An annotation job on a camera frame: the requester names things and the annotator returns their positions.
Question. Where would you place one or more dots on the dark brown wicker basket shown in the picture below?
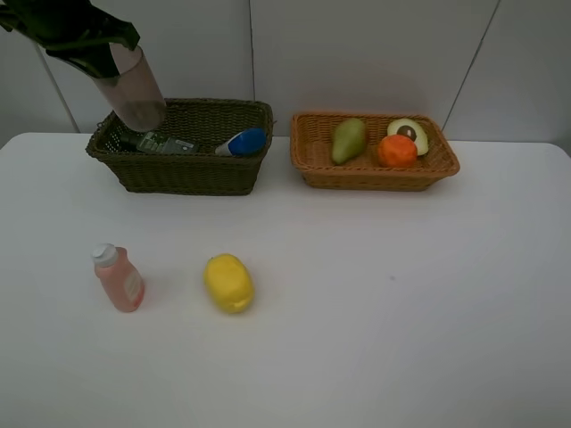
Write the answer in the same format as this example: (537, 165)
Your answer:
(205, 122)

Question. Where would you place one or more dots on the orange wicker basket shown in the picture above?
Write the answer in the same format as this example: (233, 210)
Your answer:
(311, 140)

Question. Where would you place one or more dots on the pink bottle white cap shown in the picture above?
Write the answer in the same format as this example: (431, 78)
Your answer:
(119, 278)

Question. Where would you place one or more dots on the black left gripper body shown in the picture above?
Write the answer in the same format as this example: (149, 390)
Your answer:
(51, 22)

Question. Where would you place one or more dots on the yellow lemon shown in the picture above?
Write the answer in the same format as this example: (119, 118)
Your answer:
(228, 283)

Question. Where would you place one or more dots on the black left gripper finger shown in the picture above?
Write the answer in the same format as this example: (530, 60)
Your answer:
(94, 60)
(103, 29)

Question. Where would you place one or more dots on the translucent brown plastic cup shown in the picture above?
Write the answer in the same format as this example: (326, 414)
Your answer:
(133, 93)

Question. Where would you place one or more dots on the avocado half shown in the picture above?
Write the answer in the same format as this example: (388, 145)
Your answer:
(412, 130)

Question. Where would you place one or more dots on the orange tangerine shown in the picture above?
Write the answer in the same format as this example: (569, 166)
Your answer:
(397, 151)

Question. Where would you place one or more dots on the white bottle blue cap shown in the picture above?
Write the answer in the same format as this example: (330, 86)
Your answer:
(245, 143)

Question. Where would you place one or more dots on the black square pump bottle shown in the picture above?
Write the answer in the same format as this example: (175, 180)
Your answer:
(157, 143)

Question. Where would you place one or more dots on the green red pear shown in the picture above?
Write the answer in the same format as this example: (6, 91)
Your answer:
(349, 141)

